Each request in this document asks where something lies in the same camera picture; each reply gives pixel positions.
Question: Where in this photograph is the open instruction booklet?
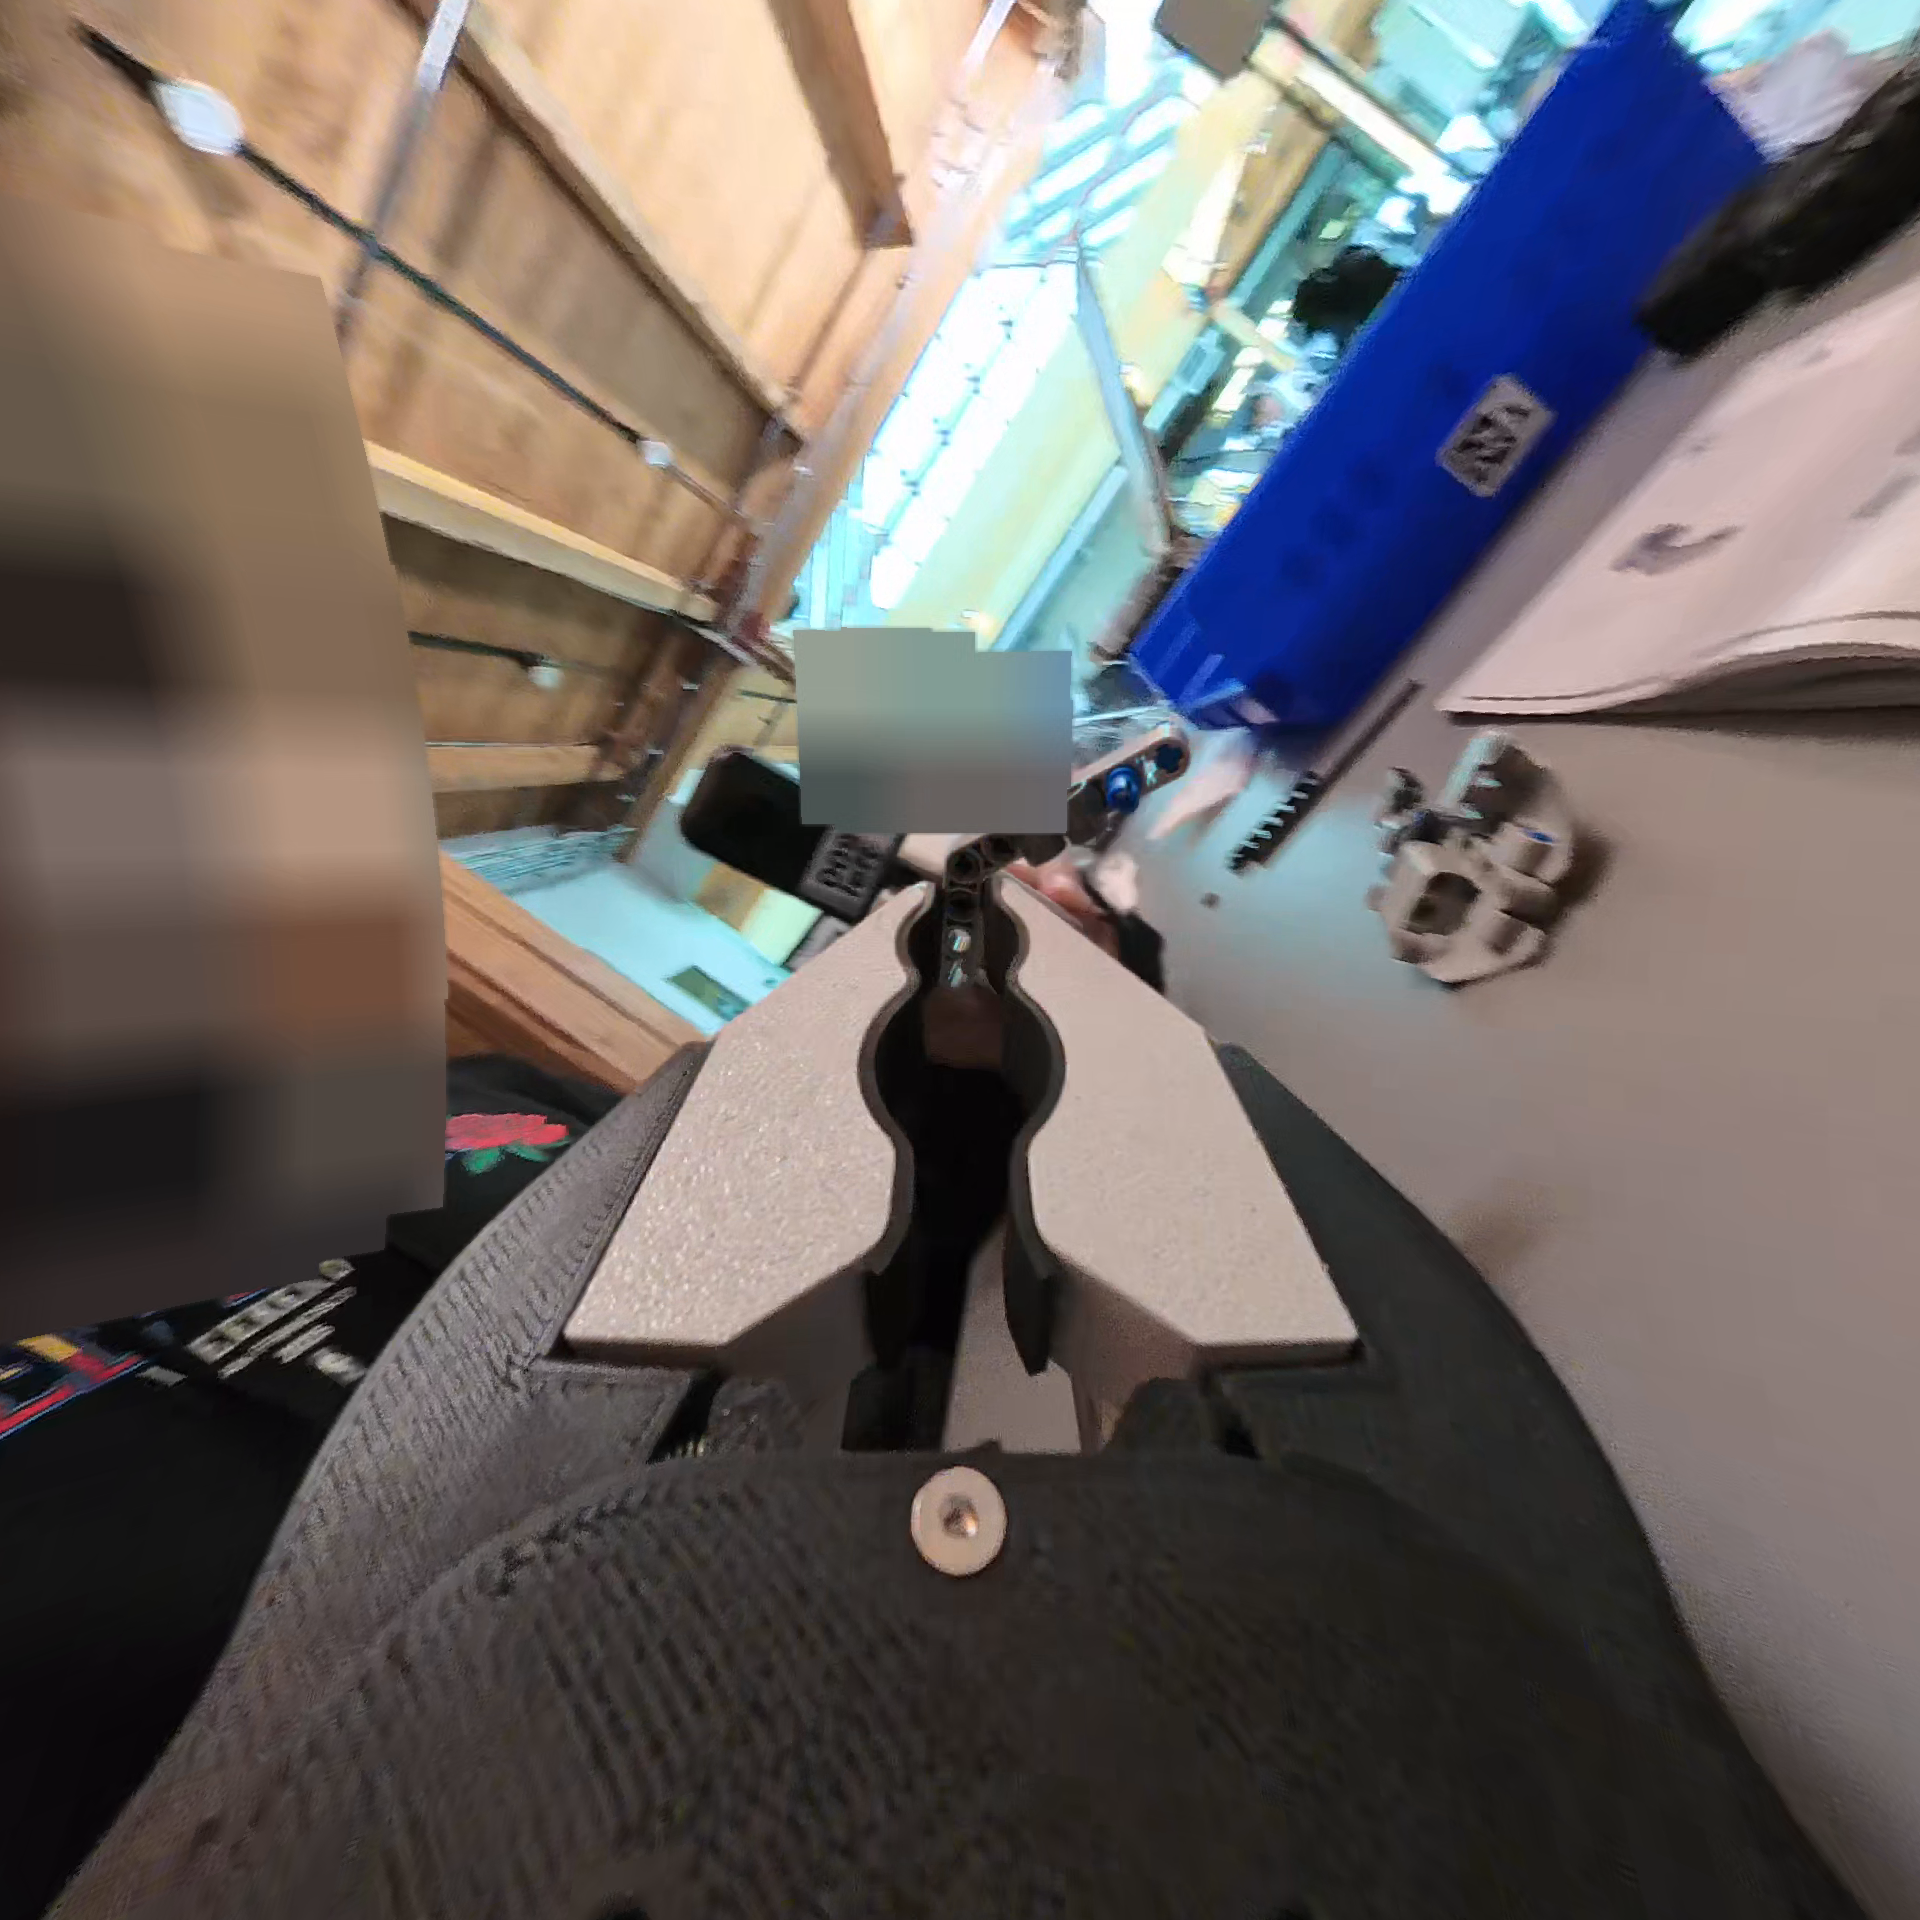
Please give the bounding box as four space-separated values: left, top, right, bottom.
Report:
1438 277 1920 719

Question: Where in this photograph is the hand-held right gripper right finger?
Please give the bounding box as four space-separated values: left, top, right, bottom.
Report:
990 880 1359 1453

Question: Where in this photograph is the black holed brick beam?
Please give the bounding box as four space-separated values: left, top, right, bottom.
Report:
1228 768 1333 876

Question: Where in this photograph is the long black axle rod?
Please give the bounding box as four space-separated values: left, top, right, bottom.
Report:
1265 679 1426 848

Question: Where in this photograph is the grey bent brick beam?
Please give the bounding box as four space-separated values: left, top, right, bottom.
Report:
940 726 1194 993

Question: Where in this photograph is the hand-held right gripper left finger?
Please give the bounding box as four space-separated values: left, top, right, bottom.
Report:
561 880 935 1374

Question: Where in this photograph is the grey brick assembly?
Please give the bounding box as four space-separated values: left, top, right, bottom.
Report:
1367 729 1580 990

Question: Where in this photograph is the grey desk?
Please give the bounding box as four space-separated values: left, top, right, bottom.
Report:
1110 224 1920 1920

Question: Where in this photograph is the blue plastic bin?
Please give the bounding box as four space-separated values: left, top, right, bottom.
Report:
1126 0 1769 735

